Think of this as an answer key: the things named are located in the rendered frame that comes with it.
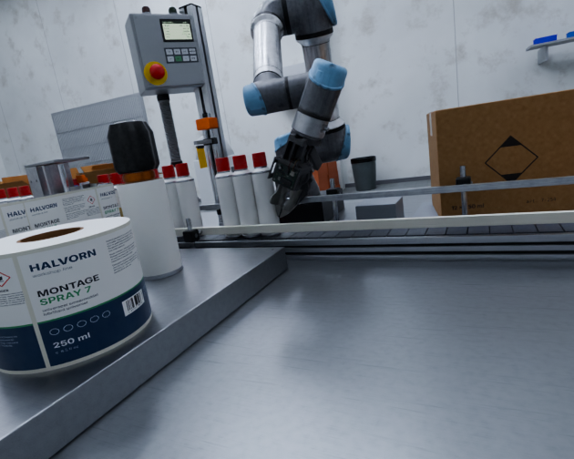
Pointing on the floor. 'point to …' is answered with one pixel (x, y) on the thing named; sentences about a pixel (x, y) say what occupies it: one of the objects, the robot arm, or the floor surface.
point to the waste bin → (364, 172)
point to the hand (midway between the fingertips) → (282, 211)
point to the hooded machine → (210, 177)
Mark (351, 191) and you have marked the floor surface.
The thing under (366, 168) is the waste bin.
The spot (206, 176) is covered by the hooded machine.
